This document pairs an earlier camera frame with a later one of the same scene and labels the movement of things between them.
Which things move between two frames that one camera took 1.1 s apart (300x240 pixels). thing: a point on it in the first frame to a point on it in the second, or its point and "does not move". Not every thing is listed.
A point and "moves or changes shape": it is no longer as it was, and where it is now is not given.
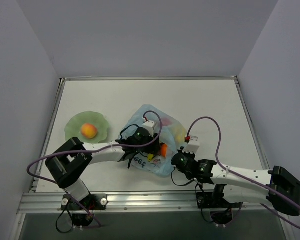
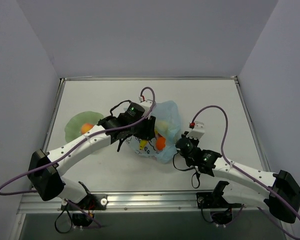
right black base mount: (221, 210) does not move
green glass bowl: (87, 126) does not move
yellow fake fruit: (180, 134) to (163, 125)
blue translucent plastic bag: (172, 135) moves or changes shape
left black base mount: (83, 210) does not move
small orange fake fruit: (163, 149) moves or changes shape
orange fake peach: (89, 130) does not move
